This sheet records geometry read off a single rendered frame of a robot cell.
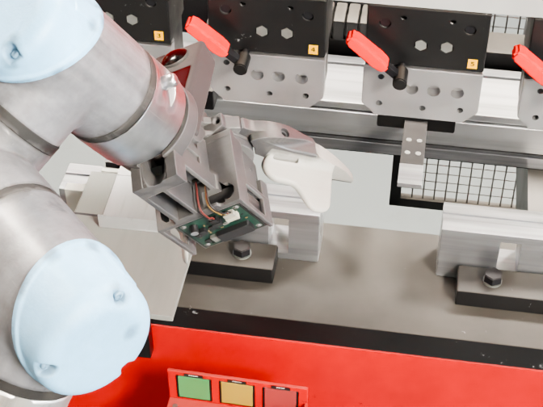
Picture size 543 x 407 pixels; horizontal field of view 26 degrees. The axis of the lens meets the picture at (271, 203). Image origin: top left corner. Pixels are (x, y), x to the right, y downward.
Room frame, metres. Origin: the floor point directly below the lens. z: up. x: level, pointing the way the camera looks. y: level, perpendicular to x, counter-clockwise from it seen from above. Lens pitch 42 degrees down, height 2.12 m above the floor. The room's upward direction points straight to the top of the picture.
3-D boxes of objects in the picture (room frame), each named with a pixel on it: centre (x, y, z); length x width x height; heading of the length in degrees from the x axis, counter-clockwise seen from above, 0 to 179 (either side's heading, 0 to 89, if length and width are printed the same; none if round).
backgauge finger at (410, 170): (1.40, -0.22, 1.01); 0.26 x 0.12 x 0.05; 171
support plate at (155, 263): (1.16, 0.20, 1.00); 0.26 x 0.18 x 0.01; 171
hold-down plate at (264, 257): (1.25, 0.14, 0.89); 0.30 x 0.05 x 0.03; 81
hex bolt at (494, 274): (1.17, -0.32, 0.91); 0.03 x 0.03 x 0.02
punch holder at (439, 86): (1.25, -0.20, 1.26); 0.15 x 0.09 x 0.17; 81
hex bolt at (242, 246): (1.23, 0.04, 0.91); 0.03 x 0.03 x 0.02
